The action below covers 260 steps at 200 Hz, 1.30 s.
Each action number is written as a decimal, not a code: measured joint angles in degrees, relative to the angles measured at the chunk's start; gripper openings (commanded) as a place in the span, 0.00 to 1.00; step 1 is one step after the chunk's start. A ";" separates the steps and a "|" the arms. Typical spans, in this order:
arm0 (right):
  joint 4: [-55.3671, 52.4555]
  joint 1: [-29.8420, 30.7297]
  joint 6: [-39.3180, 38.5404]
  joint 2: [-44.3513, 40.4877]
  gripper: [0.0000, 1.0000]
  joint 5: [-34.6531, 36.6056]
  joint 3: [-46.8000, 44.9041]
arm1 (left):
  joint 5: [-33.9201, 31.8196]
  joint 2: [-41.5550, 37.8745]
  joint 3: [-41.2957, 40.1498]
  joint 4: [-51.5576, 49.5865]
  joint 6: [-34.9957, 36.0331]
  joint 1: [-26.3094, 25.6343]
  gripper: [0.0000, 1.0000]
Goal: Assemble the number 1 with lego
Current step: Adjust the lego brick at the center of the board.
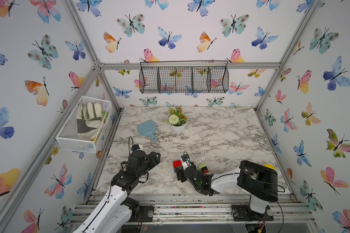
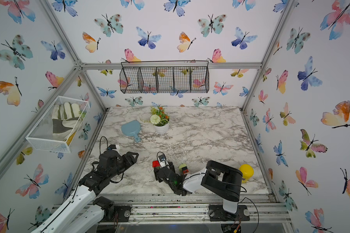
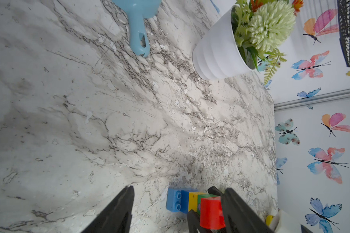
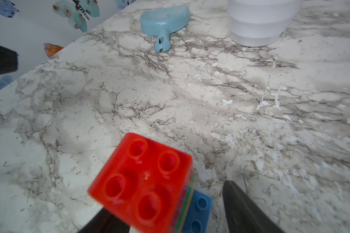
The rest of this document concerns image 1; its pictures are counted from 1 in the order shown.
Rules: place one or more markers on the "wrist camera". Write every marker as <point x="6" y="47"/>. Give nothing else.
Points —
<point x="185" y="160"/>
<point x="137" y="147"/>

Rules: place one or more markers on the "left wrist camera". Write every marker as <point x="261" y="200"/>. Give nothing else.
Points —
<point x="137" y="147"/>

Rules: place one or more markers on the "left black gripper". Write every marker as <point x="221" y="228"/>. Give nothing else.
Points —
<point x="152" y="159"/>

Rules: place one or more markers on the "white plant pot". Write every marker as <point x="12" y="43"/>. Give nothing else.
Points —
<point x="178" y="129"/>

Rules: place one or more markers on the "black wire wall basket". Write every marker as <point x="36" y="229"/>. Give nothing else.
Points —
<point x="176" y="77"/>

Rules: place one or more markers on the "white wire basket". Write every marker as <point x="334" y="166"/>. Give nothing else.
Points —
<point x="67" y="136"/>

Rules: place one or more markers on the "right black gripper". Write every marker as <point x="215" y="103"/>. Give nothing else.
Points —
<point x="180" y="175"/>

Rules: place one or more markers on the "small red lego piece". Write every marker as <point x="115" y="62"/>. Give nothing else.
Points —
<point x="177" y="164"/>

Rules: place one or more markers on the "artificial green plant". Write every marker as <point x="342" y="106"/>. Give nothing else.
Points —
<point x="176" y="116"/>

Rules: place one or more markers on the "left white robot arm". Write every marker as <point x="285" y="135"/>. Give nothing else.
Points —
<point x="117" y="208"/>

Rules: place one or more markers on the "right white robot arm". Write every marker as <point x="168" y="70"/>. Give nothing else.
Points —
<point x="261" y="182"/>

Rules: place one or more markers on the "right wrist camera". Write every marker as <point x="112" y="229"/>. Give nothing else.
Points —
<point x="185" y="160"/>

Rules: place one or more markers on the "grey white work glove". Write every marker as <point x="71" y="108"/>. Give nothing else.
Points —
<point x="89" y="118"/>

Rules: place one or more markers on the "lime green lego brick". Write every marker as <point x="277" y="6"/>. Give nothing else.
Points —
<point x="202" y="167"/>

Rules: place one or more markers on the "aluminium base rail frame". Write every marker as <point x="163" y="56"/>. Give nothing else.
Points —
<point x="196" y="208"/>

